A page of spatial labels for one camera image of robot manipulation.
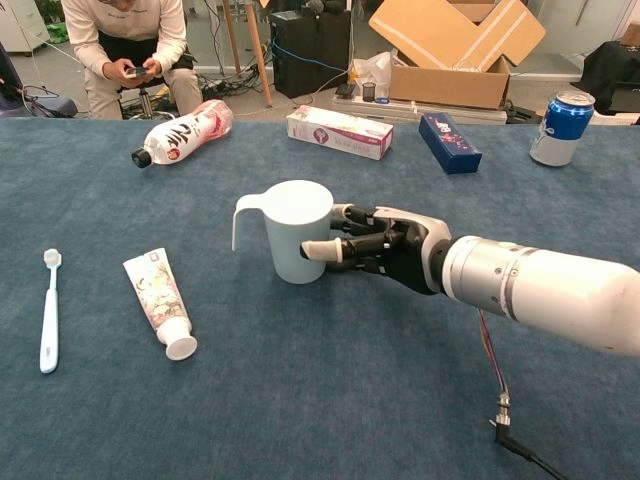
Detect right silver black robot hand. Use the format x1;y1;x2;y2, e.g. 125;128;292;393
299;202;454;297

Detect white cup with handle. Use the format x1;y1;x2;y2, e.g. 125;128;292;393
231;179;335;285

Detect white floral toothpaste tube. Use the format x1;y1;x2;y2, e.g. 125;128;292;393
122;247;199;362

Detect light blue toothbrush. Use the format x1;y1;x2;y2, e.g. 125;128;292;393
38;248;63;375

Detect dark blue carton box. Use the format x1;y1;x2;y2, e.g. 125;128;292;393
417;112;484;176

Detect white pink toothpaste box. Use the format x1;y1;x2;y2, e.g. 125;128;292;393
285;105;395;162

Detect open brown cardboard box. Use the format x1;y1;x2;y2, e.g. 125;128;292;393
388;53;511;111

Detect tilted taped cardboard box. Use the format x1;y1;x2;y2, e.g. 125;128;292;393
368;0;547;71

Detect aluminium profile beams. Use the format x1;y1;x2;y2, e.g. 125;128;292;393
332;94;509;126

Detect white plastic bag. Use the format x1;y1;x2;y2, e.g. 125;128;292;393
348;49;396;100

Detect blue white drink can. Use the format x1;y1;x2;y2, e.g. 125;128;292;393
528;90;596;168

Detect blue table mat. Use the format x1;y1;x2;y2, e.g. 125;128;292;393
0;117;640;480

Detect black computer tower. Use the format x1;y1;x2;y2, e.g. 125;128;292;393
268;10;351;100

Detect wooden stand leg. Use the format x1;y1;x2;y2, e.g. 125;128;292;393
222;0;244;75
243;0;275;109

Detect plastic bottle with black cap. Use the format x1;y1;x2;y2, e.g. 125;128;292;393
130;98;235;170

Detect black cloth covered object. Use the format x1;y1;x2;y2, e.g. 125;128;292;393
582;40;640;116

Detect chrome wheeled stool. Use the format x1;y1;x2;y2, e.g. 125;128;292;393
119;84;176;121

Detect seated person in beige clothes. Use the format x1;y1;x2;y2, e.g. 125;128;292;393
60;0;204;121

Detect dark blue machine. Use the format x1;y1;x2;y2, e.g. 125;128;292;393
0;42;79;120

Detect white cabinet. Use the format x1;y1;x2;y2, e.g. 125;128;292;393
0;0;51;54

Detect black bracket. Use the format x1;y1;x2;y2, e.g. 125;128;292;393
504;99;532;124

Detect right arm wrist cable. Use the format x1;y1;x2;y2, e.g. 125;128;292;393
474;307;569;480

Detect blue cable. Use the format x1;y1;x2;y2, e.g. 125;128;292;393
271;39;350;75

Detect black floor cables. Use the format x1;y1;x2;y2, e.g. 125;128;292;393
192;69;274;102

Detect tangled cable bundle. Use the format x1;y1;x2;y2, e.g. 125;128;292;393
0;74;66;119

